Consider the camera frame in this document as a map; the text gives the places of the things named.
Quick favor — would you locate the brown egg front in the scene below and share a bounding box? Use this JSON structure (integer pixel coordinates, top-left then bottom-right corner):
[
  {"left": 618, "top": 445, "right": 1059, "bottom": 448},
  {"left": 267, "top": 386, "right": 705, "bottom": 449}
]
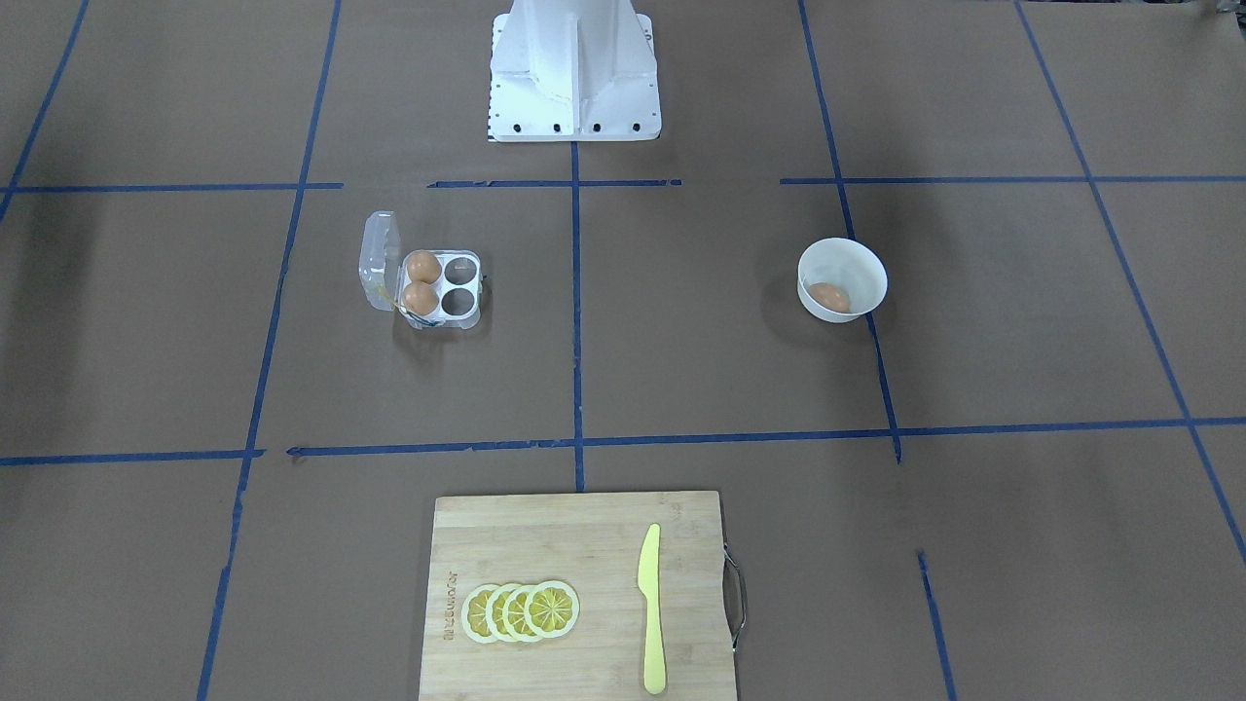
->
[{"left": 401, "top": 280, "right": 440, "bottom": 316}]

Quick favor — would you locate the brown egg from bowl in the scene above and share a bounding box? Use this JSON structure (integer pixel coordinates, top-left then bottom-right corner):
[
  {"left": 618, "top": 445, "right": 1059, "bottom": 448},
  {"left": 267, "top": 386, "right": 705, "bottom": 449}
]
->
[{"left": 807, "top": 281, "right": 854, "bottom": 314}]

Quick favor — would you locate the clear plastic egg box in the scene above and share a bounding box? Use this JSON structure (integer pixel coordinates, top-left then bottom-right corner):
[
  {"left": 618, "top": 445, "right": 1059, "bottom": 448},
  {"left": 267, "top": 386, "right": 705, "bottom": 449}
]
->
[{"left": 358, "top": 210, "right": 485, "bottom": 329}]

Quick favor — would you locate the bamboo cutting board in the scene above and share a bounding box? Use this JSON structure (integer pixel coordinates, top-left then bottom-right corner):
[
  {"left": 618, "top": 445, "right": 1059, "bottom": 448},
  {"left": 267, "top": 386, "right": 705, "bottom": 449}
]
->
[{"left": 417, "top": 491, "right": 738, "bottom": 700}]

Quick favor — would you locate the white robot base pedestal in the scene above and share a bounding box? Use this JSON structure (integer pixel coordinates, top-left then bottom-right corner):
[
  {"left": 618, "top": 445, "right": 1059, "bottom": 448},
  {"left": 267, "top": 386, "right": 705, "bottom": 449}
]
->
[{"left": 487, "top": 1, "right": 663, "bottom": 143}]

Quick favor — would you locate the brown egg rear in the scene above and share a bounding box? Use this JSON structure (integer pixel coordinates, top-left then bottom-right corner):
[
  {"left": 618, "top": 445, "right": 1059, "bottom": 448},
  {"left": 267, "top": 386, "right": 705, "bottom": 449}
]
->
[{"left": 404, "top": 252, "right": 442, "bottom": 285}]

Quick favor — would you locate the yellow plastic knife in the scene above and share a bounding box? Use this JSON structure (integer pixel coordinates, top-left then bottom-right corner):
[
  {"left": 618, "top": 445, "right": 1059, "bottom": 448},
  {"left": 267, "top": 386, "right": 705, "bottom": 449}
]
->
[{"left": 637, "top": 523, "right": 667, "bottom": 696}]

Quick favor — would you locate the white bowl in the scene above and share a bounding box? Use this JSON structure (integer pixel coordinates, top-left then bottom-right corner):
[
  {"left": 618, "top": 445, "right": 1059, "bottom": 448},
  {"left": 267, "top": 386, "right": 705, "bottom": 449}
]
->
[{"left": 797, "top": 237, "right": 888, "bottom": 322}]

